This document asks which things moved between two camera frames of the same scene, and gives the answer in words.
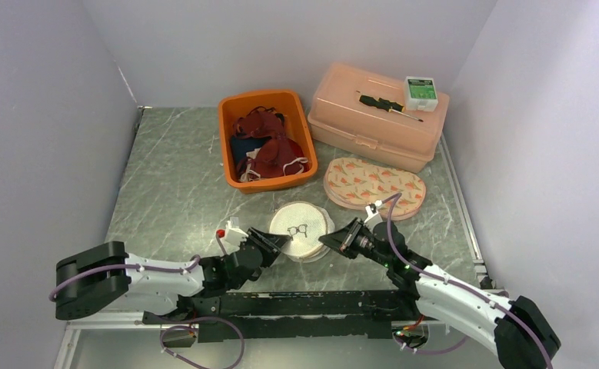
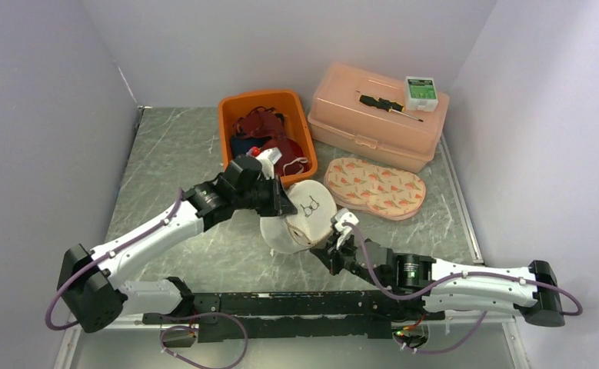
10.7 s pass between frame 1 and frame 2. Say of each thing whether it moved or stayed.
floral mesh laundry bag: stayed
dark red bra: stayed
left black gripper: moved
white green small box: stayed
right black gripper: moved
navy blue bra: stayed
